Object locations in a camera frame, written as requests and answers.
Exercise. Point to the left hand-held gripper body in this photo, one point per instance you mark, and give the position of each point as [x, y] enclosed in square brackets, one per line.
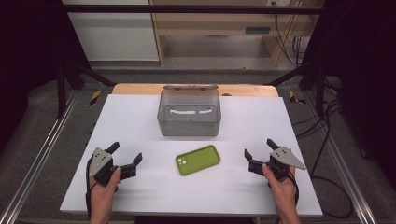
[101, 161]

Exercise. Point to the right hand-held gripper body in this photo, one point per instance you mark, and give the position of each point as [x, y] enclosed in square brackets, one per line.
[281, 160]

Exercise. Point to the green phone case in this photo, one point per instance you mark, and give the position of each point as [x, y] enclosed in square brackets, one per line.
[197, 160]

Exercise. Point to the transparent grey plastic box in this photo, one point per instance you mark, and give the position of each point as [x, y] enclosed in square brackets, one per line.
[189, 123]

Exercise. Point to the person's left hand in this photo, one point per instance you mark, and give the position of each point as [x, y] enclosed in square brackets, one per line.
[104, 189]

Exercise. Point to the person's right hand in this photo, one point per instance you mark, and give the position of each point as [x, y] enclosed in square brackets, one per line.
[278, 189]

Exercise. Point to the yellow black tape marker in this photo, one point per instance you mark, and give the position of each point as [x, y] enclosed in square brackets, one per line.
[95, 97]
[294, 98]

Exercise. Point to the wooden table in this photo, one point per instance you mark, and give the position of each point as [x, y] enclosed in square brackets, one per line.
[137, 89]

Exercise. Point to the black metal stand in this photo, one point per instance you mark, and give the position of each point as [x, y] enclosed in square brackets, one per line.
[61, 90]
[320, 90]

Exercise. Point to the black curtain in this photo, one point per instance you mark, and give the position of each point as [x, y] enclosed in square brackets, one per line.
[364, 77]
[28, 62]

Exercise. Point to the white cabinet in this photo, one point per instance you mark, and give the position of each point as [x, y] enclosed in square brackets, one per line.
[115, 34]

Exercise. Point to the dark rectangular desk plate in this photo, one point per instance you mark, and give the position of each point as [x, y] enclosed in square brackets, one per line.
[257, 30]

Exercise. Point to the wooden desk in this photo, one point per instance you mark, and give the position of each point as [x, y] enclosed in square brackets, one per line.
[214, 23]

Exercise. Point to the metal floor rail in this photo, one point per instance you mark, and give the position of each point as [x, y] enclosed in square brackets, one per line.
[345, 168]
[40, 155]

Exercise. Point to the black frame crossbar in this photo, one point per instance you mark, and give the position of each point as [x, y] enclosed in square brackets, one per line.
[186, 9]

